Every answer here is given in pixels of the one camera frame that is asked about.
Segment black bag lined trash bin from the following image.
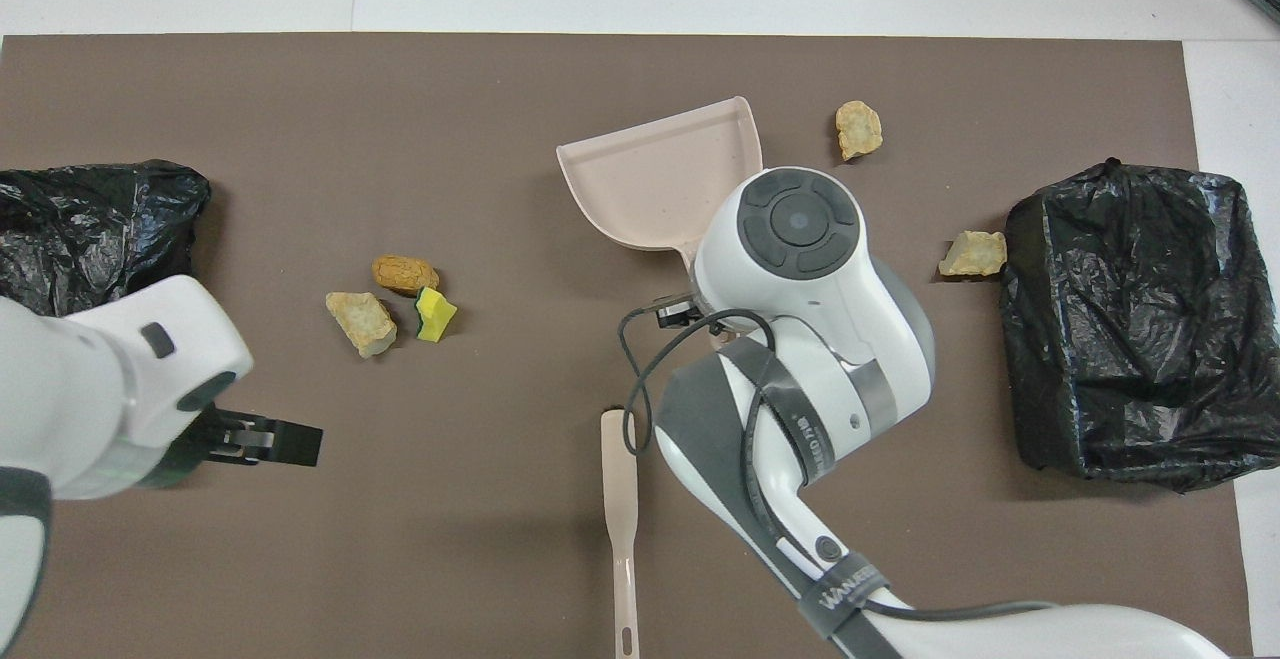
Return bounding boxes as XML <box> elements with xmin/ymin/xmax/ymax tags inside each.
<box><xmin>1000</xmin><ymin>159</ymin><xmax>1280</xmax><ymax>493</ymax></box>
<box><xmin>0</xmin><ymin>159</ymin><xmax>213</xmax><ymax>320</ymax></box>

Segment beige plastic dustpan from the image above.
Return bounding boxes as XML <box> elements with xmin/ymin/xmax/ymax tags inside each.
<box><xmin>556</xmin><ymin>96</ymin><xmax>764</xmax><ymax>285</ymax></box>

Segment large beige foam chunk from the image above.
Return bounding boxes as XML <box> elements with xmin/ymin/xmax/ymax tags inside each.
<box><xmin>325</xmin><ymin>291</ymin><xmax>398</xmax><ymax>357</ymax></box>

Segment brown bread roll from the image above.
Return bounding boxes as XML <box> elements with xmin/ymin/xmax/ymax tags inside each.
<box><xmin>372</xmin><ymin>255</ymin><xmax>440</xmax><ymax>298</ymax></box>

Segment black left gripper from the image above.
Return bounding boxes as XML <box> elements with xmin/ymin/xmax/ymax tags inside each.
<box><xmin>190</xmin><ymin>409</ymin><xmax>323</xmax><ymax>468</ymax></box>

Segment yellow sponge with green backing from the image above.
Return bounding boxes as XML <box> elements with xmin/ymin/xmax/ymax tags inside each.
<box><xmin>414</xmin><ymin>286</ymin><xmax>459</xmax><ymax>343</ymax></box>

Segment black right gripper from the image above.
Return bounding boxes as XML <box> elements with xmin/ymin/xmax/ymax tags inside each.
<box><xmin>656</xmin><ymin>295</ymin><xmax>746</xmax><ymax>340</ymax></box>

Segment pale beige foam chunk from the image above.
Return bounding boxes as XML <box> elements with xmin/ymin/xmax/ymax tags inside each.
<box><xmin>937</xmin><ymin>230</ymin><xmax>1008</xmax><ymax>278</ymax></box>

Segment brown table mat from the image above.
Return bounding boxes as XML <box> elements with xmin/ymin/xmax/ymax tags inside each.
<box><xmin>0</xmin><ymin>34</ymin><xmax>1253</xmax><ymax>659</ymax></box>

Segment rounded tan foam chunk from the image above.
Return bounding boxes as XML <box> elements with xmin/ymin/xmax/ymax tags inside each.
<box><xmin>835</xmin><ymin>100</ymin><xmax>884</xmax><ymax>162</ymax></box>

